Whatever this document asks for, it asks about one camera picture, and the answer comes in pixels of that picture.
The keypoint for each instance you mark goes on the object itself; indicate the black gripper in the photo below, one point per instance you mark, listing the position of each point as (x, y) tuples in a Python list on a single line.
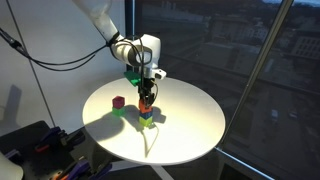
[(147, 85)]

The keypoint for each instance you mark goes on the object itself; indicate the orange block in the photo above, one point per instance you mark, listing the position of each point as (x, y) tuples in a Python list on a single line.
[(145, 108)]

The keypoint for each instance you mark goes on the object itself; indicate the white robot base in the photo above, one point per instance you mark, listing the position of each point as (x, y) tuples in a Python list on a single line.
[(9, 168)]

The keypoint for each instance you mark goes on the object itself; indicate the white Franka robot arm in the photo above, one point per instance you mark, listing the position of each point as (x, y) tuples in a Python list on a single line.
[(133, 50)]

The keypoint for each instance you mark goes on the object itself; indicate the blue block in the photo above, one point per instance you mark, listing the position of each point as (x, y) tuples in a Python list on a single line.
[(146, 115)]

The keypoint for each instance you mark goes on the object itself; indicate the yellow-green block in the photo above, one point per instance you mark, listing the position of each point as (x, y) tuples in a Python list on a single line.
[(145, 121)]

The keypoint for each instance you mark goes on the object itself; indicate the magenta block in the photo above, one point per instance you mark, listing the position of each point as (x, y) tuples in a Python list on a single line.
[(118, 102)]

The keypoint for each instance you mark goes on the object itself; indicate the green block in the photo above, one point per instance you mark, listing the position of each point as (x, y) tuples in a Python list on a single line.
[(118, 111)]

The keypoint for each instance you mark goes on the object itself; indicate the vertical window mullion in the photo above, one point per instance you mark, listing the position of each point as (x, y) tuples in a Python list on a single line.
[(130, 33)]

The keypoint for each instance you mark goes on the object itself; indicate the black spring clamp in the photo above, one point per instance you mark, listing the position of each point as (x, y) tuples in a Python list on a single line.
[(74, 137), (101, 171)]

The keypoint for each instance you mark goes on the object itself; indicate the orange and blue bar clamp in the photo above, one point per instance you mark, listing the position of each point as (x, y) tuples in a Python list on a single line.
[(73, 170), (46, 140)]

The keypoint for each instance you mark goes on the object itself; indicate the black perforated breadboard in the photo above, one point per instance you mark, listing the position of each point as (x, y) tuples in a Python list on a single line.
[(33, 153)]

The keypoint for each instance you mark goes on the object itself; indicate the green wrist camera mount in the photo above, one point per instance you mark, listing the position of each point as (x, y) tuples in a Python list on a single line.
[(132, 79)]

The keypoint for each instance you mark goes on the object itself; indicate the slanted window frame beam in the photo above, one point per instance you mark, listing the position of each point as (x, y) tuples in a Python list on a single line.
[(256, 70)]

